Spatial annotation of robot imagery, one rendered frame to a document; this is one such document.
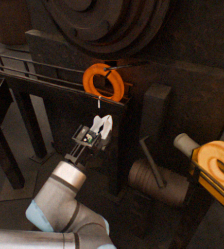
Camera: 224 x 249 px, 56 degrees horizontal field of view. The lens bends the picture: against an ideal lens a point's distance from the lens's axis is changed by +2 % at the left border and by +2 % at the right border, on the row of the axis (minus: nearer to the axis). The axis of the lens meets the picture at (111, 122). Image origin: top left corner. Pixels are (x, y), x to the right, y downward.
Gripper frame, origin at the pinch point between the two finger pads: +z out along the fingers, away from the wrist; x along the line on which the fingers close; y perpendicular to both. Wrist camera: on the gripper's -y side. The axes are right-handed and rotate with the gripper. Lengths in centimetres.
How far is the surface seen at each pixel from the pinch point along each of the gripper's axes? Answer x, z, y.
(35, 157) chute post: 70, -12, -74
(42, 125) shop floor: 92, 16, -84
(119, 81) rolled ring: 5.3, 17.8, -0.5
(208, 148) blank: -31.8, 3.8, -1.6
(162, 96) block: -12.7, 16.2, 0.2
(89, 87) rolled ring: 19.3, 14.8, -6.2
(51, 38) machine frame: 45, 27, 4
